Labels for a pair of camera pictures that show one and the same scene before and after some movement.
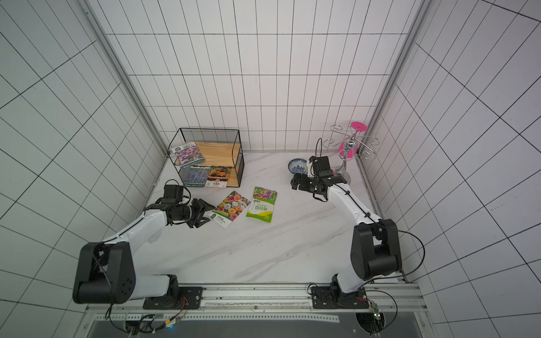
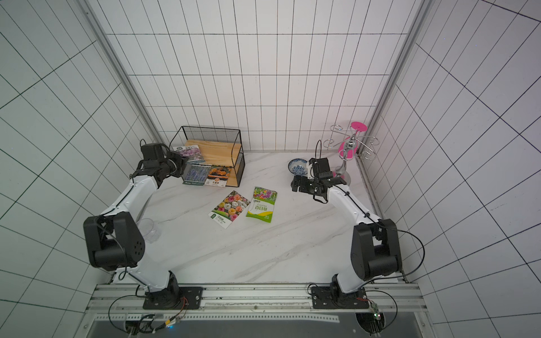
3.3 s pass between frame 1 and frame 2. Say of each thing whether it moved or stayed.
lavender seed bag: stayed
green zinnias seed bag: stayed
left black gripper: moved
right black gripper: stayed
